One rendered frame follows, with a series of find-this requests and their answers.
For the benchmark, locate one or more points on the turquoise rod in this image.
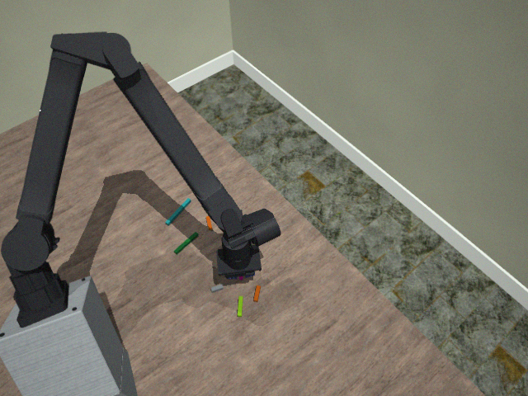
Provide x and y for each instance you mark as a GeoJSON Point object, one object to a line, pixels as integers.
{"type": "Point", "coordinates": [178, 211]}

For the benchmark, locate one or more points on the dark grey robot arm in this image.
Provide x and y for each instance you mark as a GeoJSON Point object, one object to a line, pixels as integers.
{"type": "Point", "coordinates": [39, 292]}

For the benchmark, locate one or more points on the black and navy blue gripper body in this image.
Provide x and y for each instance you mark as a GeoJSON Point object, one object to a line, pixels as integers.
{"type": "Point", "coordinates": [242, 267]}

